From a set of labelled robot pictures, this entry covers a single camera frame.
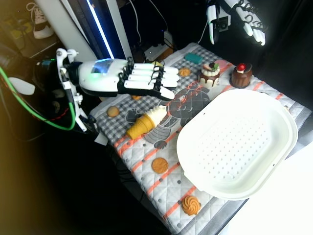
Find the round waffle toy cookie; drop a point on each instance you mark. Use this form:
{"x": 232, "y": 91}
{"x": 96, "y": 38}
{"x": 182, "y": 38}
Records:
{"x": 160, "y": 166}

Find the white perforated plastic tray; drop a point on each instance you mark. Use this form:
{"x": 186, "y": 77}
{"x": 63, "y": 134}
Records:
{"x": 234, "y": 147}

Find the small swirl toy cookie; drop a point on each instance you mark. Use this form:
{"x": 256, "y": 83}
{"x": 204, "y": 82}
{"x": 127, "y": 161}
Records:
{"x": 184, "y": 72}

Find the black backdrop curtain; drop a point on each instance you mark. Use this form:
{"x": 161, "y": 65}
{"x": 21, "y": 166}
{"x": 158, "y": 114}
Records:
{"x": 288, "y": 61}

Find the white chocolate-drip toy cake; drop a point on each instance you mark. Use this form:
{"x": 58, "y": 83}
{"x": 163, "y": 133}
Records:
{"x": 209, "y": 78}

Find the orange toy cookie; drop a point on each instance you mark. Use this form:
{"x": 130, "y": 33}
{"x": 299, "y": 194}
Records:
{"x": 136, "y": 97}

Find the toy ice cream cone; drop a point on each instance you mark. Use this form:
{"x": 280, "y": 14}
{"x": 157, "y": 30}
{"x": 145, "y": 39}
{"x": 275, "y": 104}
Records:
{"x": 146, "y": 122}

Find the teal rectangular block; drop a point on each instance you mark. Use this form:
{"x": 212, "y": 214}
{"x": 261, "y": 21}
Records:
{"x": 193, "y": 58}

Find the white sneaker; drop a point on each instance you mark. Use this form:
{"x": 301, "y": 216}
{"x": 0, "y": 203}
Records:
{"x": 40, "y": 24}

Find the grey quilt with bear print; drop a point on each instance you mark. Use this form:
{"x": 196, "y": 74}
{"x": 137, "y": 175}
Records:
{"x": 168, "y": 186}

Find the pink round toy sweet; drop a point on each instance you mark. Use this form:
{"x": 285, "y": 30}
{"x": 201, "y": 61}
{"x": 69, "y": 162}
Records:
{"x": 223, "y": 64}

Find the plain round toy cookie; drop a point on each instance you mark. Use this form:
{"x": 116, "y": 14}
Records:
{"x": 113, "y": 111}

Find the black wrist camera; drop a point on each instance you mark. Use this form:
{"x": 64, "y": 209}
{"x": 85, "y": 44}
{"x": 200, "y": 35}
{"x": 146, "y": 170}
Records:
{"x": 223, "y": 24}

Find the white power strip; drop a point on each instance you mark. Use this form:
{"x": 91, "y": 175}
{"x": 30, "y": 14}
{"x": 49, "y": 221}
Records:
{"x": 156, "y": 50}

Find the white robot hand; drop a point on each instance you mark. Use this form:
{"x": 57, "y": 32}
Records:
{"x": 256, "y": 31}
{"x": 102, "y": 80}

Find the large swirl toy cookie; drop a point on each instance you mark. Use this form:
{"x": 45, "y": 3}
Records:
{"x": 191, "y": 205}

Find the white column with blue light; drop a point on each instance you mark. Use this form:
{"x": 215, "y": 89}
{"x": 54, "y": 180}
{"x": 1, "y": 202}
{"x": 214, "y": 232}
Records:
{"x": 66, "y": 27}

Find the yellow toy piece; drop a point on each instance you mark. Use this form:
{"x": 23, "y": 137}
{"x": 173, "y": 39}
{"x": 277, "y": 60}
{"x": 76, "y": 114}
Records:
{"x": 157, "y": 63}

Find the brown toy cake with cherry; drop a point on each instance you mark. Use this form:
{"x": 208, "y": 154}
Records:
{"x": 240, "y": 79}

